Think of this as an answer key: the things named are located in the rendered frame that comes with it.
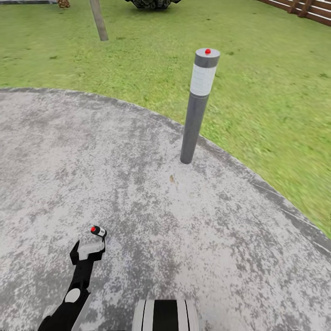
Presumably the robot trunk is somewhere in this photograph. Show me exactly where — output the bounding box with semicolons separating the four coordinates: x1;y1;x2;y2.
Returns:
131;299;200;331

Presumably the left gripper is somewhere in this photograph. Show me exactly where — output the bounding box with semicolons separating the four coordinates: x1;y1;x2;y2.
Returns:
69;241;103;272

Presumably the pesticide atomizer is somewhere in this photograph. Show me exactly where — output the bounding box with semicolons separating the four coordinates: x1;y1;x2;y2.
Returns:
91;225;107;238

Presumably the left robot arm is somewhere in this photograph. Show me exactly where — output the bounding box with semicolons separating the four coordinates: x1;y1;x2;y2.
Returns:
38;241;105;331

